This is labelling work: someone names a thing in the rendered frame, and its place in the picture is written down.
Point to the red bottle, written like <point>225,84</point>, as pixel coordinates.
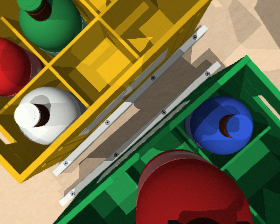
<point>18,67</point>
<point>181,185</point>

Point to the yellow crate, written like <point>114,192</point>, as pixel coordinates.
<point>125,42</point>

